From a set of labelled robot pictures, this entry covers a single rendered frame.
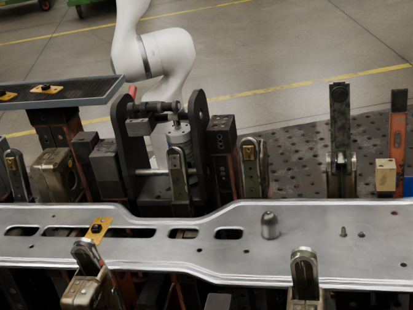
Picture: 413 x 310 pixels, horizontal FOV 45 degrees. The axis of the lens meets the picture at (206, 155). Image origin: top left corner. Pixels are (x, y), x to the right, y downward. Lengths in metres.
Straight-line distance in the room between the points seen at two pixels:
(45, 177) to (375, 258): 0.69
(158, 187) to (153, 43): 0.41
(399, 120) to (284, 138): 0.89
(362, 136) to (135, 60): 0.85
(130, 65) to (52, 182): 0.39
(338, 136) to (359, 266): 0.25
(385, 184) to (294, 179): 0.64
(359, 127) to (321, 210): 0.92
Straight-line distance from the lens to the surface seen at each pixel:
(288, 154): 1.71
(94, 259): 0.84
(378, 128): 1.85
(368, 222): 0.93
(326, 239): 0.90
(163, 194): 1.13
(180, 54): 1.36
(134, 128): 1.04
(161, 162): 1.51
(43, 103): 1.24
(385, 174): 0.97
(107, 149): 1.12
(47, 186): 1.16
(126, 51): 1.34
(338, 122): 0.95
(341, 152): 0.98
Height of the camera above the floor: 1.59
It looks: 30 degrees down
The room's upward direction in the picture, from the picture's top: 10 degrees counter-clockwise
